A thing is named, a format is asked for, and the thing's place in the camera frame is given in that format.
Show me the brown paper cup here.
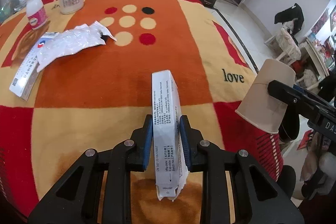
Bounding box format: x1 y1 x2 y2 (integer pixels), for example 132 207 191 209
235 59 295 134

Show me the white narrow medicine box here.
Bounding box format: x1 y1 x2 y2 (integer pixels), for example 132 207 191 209
152 70 189 201

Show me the clear white plastic wrapper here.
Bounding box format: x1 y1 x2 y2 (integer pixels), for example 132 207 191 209
37 21 117 72

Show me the black trash bin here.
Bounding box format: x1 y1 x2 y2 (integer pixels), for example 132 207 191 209
278 106 300 143

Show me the right white gloved hand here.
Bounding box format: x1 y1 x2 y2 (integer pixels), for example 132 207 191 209
300 132 336 195

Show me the white chair with black jacket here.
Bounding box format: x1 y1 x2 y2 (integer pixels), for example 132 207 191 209
264 3 304 66

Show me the red orange patterned blanket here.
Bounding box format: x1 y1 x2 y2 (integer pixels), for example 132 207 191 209
1 0 283 216

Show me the white blue medicine box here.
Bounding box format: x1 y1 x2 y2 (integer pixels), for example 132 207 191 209
9 32 59 101

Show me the white pink pill bottle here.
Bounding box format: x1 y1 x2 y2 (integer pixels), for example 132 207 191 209
25 0 48 30

